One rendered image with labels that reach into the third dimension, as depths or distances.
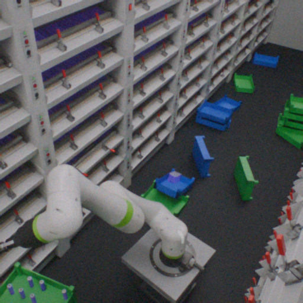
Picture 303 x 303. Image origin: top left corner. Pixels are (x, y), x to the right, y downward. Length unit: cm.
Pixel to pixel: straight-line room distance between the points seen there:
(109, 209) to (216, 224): 141
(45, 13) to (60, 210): 82
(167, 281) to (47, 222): 98
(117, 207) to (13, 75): 66
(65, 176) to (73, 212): 12
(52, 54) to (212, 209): 163
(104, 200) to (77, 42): 81
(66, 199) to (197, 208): 170
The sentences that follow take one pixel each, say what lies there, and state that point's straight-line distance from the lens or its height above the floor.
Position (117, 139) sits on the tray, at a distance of 233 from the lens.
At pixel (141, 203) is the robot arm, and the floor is 70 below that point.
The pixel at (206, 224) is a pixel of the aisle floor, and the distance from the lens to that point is 257.
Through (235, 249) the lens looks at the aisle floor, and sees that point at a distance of 250.
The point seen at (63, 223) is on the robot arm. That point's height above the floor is 117.
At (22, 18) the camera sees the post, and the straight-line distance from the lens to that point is 146.
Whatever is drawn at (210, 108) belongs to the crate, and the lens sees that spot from 357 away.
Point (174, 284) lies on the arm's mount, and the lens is 190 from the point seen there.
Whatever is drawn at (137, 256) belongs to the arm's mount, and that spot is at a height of 32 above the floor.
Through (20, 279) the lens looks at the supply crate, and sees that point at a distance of 179.
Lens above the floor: 198
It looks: 40 degrees down
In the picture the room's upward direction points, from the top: 4 degrees clockwise
